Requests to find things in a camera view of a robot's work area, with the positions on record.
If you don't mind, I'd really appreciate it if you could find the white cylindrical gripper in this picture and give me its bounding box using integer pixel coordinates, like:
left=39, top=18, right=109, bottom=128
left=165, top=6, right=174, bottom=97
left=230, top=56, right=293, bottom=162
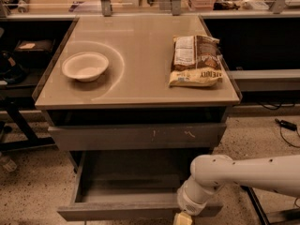
left=172, top=176, right=222, bottom=225

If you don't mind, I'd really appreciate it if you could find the grey drawer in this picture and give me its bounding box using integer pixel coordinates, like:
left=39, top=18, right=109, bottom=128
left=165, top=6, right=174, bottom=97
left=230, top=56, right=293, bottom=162
left=58, top=148, right=209, bottom=221
left=49, top=123, right=226, bottom=151

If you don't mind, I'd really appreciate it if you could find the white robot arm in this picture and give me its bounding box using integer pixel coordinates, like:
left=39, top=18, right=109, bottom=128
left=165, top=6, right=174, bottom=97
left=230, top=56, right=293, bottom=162
left=172, top=155, right=300, bottom=225

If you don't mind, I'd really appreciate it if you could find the grey drawer cabinet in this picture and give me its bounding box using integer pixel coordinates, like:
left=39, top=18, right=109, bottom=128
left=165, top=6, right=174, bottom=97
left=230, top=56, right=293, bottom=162
left=36, top=15, right=240, bottom=166

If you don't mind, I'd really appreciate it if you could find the grey top drawer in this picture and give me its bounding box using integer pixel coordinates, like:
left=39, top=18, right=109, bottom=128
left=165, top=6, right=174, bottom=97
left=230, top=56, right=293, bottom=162
left=49, top=123, right=226, bottom=151

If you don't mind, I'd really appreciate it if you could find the black metal stand base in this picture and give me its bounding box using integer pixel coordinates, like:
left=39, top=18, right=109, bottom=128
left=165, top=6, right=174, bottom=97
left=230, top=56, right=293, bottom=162
left=242, top=185, right=300, bottom=225

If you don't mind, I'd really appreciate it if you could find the brown yellow snack bag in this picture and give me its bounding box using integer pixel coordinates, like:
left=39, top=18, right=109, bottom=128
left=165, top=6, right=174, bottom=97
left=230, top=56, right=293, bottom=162
left=169, top=35, right=223, bottom=87

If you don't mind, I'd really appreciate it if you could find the small plastic bottle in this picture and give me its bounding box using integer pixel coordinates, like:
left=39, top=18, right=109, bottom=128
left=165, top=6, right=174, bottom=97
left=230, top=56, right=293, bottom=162
left=0, top=156, right=17, bottom=173

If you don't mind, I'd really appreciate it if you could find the white paper bowl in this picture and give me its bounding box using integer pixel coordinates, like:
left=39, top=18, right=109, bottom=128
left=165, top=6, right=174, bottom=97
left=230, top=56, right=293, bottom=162
left=62, top=52, right=109, bottom=83

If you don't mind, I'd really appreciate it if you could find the black box on shelf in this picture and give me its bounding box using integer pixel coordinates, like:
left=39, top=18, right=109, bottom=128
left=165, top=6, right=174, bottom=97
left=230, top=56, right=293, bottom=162
left=13, top=39, right=55, bottom=68

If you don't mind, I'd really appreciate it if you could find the black power adapter with cable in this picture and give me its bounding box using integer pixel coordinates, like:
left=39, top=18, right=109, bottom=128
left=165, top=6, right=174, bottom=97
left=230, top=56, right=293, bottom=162
left=275, top=118, right=300, bottom=148

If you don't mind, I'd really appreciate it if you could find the black table leg frame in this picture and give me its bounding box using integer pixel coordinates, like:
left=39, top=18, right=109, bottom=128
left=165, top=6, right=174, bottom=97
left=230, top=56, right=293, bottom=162
left=0, top=97, right=54, bottom=152

